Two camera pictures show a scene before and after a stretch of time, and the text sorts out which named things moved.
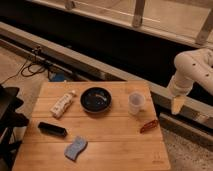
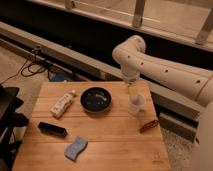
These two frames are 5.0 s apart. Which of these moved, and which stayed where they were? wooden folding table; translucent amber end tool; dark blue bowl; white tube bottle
Moved: translucent amber end tool
Stayed: white tube bottle; wooden folding table; dark blue bowl
